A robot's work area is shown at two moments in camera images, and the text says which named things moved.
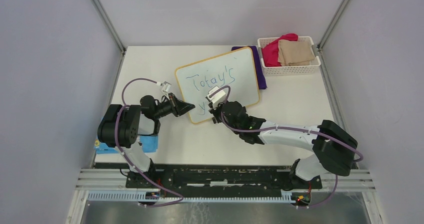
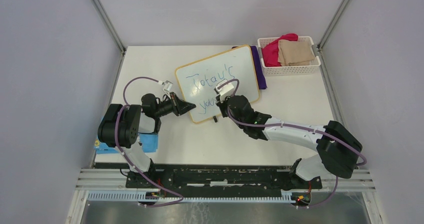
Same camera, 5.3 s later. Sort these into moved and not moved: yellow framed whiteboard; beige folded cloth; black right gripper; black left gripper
Moved: black right gripper
Not moved: beige folded cloth; black left gripper; yellow framed whiteboard
